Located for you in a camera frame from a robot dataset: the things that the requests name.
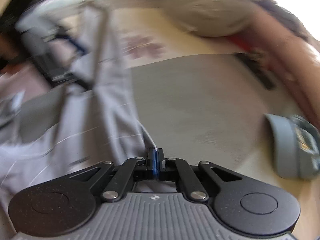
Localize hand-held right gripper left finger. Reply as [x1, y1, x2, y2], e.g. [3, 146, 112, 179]
[69, 148, 157, 203]

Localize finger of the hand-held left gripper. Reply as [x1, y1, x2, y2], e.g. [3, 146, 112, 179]
[45, 27, 88, 55]

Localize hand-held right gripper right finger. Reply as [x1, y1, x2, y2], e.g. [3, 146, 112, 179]
[156, 148, 243, 202]

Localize grey pants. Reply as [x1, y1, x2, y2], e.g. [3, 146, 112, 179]
[0, 4, 180, 233]

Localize blue cap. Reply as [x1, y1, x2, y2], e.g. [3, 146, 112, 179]
[264, 112, 320, 180]

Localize black phone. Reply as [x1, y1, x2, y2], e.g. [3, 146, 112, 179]
[235, 51, 275, 90]

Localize grey cat face cushion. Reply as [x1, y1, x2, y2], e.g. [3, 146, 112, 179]
[162, 0, 255, 38]

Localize pink floral quilt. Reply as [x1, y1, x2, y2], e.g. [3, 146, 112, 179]
[37, 0, 320, 130]

